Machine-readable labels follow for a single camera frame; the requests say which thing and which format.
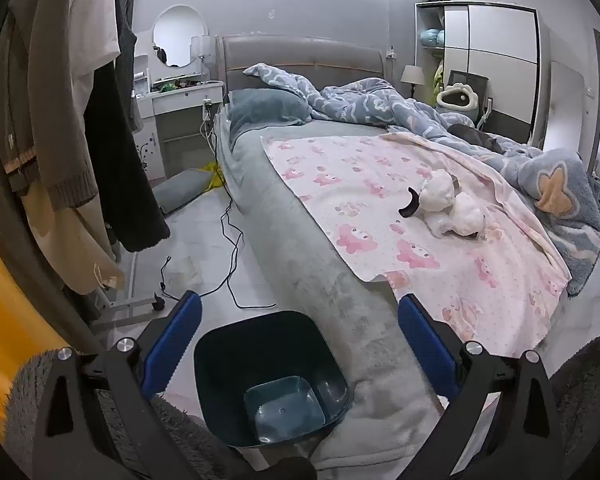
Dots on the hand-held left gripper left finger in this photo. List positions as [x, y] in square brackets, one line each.
[177, 340]

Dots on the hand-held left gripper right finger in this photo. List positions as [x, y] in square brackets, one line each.
[427, 345]

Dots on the dark teal plastic bin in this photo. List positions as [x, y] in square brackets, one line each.
[260, 350]

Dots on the white clothes rack base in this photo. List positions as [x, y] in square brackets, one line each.
[125, 305]

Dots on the pink printed blanket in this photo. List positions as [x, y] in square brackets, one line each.
[380, 240]

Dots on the white crumpled plush pile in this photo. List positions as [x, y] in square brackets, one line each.
[467, 220]

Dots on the beige hanging garment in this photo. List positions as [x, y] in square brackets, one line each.
[75, 245]

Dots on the grey floor cushion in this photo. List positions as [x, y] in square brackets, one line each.
[180, 190]

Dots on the grey fluffy cloth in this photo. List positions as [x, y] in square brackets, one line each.
[590, 385]
[30, 390]

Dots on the grey upholstered bed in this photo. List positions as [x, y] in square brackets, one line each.
[290, 220]

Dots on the yellow plastic bag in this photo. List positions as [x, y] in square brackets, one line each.
[212, 176]

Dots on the yellow cloth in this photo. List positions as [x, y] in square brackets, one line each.
[10, 320]

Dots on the black hanging garment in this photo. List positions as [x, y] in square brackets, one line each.
[125, 175]

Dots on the dark cloth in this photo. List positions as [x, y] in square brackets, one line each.
[472, 136]

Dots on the white vanity desk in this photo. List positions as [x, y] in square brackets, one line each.
[180, 110]

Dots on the white power strip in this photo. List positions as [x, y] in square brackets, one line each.
[206, 107]

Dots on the blue cloud-pattern duvet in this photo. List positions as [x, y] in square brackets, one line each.
[370, 105]

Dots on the green and white pet bed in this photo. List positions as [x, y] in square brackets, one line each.
[457, 100]

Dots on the grey-blue pillow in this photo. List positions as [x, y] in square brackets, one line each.
[265, 107]

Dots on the yellow-green plush toy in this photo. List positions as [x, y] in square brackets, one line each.
[437, 80]

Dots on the black chair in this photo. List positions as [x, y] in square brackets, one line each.
[475, 80]

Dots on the table lamp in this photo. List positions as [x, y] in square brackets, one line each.
[412, 76]

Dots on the brown knit sweater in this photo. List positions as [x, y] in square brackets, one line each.
[35, 110]

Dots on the clear acrylic organizer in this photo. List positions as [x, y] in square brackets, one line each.
[201, 47]

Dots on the white wardrobe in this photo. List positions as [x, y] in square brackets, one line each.
[500, 55]

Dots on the grey knit garment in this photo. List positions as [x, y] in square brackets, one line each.
[126, 45]

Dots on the white shirt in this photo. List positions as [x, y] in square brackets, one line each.
[97, 35]

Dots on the oval wall mirror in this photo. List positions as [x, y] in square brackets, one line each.
[180, 35]

